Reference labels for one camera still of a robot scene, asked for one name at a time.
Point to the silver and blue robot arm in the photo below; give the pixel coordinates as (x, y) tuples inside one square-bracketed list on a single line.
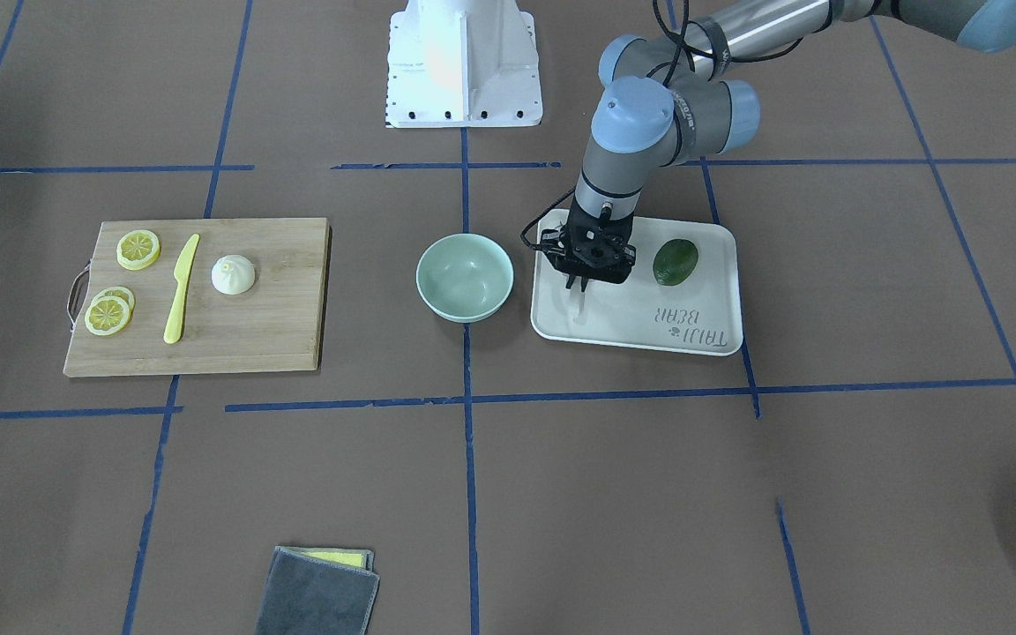
[(667, 101)]

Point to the green avocado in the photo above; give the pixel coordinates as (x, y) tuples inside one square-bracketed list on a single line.
[(675, 261)]

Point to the lemon slice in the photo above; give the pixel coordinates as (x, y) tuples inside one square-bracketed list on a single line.
[(137, 250), (124, 293), (107, 315)]

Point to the white rectangular tray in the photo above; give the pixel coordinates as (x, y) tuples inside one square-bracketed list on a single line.
[(701, 316)]

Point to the white spoon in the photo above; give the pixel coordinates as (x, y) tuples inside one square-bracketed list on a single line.
[(579, 315)]

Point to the light green bowl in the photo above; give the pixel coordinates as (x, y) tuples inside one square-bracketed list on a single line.
[(464, 278)]

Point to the yellow plastic knife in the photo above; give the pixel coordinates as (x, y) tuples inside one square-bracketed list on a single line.
[(174, 326)]

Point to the bamboo cutting board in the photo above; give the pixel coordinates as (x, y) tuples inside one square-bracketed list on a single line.
[(276, 326)]

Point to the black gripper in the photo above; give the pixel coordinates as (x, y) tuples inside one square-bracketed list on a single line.
[(575, 282)]

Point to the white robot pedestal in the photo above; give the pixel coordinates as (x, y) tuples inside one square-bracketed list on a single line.
[(463, 64)]

